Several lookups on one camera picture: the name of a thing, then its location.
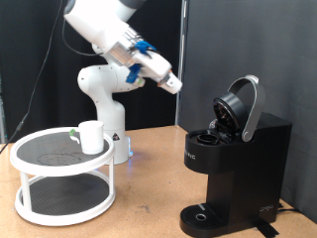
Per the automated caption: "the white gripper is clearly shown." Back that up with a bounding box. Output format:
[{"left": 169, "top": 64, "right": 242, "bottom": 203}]
[{"left": 131, "top": 49, "right": 184, "bottom": 96}]

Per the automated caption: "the white mug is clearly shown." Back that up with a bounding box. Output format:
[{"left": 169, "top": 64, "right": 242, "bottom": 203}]
[{"left": 68, "top": 120, "right": 106, "bottom": 156}]

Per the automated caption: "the black Keurig coffee machine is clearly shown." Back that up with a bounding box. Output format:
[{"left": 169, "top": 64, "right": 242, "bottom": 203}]
[{"left": 179, "top": 74, "right": 293, "bottom": 238}]

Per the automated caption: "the white two-tier turntable shelf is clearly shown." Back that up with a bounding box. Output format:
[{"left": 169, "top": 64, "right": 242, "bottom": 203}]
[{"left": 9, "top": 126, "right": 117, "bottom": 227}]

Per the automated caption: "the black tape strip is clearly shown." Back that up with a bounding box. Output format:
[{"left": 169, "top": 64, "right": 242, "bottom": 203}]
[{"left": 253, "top": 222, "right": 280, "bottom": 238}]

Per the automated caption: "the blue mounted wrist camera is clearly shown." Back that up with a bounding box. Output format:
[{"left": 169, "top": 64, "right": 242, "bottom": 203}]
[{"left": 125, "top": 63, "right": 146, "bottom": 87}]

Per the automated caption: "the blue cable clip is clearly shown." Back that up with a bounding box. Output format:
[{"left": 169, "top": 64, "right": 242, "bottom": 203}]
[{"left": 135, "top": 40, "right": 159, "bottom": 56}]

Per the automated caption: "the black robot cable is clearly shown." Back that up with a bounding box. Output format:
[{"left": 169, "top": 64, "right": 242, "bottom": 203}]
[{"left": 0, "top": 0, "right": 107, "bottom": 157}]

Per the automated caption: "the black power cord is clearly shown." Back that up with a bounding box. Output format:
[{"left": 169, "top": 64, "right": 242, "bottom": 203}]
[{"left": 276, "top": 201, "right": 302, "bottom": 214}]

